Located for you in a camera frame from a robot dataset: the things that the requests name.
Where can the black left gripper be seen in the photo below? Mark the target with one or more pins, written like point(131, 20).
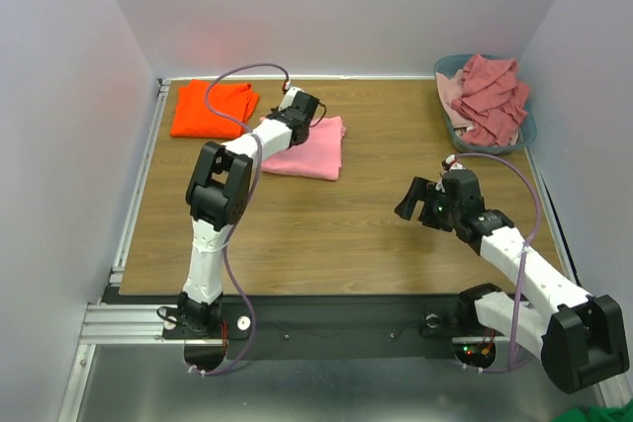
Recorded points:
point(280, 113)

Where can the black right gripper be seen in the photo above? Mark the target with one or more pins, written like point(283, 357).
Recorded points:
point(427, 207)

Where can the light pink t shirt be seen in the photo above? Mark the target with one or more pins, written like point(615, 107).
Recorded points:
point(320, 157)

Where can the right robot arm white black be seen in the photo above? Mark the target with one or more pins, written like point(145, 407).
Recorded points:
point(578, 338)

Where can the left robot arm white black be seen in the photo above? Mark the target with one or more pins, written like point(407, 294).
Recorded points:
point(218, 194)

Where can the folded orange t shirt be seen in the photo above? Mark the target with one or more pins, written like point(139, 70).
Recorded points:
point(201, 112)

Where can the pale pink garment in basket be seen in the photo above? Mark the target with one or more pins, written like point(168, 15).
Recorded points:
point(449, 90)

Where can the dusty rose t shirt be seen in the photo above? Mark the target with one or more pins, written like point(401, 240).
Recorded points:
point(493, 99)

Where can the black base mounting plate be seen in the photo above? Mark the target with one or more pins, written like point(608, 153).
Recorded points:
point(232, 332)

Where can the green cloth at corner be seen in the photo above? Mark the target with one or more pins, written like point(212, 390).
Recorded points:
point(597, 414)

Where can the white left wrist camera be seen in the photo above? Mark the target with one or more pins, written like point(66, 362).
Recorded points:
point(289, 98)

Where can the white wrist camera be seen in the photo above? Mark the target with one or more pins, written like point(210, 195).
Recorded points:
point(289, 98)
point(450, 163)

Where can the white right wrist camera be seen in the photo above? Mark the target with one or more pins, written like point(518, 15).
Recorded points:
point(450, 163)

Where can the left aluminium frame rail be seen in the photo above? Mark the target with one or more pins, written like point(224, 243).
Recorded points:
point(128, 323)

